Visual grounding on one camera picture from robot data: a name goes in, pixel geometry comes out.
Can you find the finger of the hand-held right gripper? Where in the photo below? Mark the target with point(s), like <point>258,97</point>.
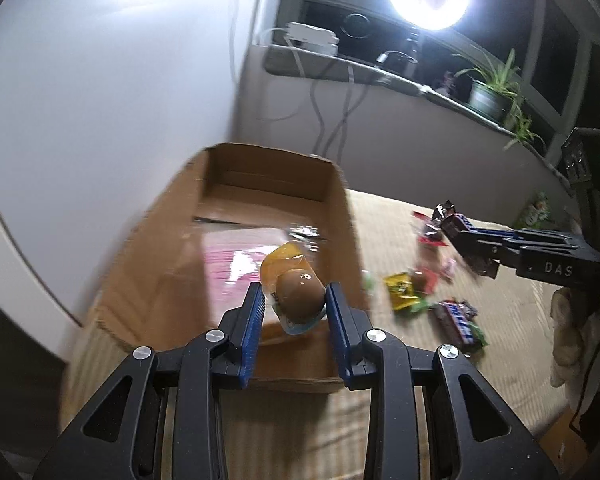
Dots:
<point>530,236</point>
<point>480,250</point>

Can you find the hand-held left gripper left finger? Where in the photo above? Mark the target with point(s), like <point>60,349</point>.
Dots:
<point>252,332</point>

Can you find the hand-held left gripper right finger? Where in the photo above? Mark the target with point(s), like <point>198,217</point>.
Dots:
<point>337,332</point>

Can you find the dark red snack packet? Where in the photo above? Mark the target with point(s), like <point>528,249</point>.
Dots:
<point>426,281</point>
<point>430,232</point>

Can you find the braised egg packet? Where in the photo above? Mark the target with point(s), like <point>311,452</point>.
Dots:
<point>300,295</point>

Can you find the yellow snack packet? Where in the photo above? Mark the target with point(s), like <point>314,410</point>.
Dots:
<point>400,287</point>

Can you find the brown cardboard box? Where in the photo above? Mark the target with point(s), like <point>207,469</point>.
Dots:
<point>260,170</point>

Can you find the person's right hand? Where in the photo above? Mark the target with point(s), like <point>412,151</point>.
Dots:
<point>565,340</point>

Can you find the green white plastic packet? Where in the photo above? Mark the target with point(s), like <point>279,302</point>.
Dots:
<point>534,212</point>

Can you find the small pink candy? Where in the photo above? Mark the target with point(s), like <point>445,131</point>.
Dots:
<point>448,268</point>

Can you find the bagged bread slices pink print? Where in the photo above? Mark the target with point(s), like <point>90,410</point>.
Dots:
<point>230,270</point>

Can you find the beige woven mat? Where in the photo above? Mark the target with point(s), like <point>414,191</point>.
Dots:
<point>505,360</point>

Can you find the small trailing plant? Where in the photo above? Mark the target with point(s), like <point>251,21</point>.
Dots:
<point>525,127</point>

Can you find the potted spider plant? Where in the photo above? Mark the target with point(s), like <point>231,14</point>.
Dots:
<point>490,95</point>

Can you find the small pink ornament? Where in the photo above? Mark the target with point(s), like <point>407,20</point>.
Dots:
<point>447,83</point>

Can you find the black light stand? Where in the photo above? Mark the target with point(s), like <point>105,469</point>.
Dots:
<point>405,52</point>

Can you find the grey window sill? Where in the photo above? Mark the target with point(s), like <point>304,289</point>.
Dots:
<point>330,67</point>

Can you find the white power strip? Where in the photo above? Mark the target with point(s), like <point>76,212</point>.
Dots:
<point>310,35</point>

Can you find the dark window with frame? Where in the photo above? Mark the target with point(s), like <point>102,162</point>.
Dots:
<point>535,35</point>

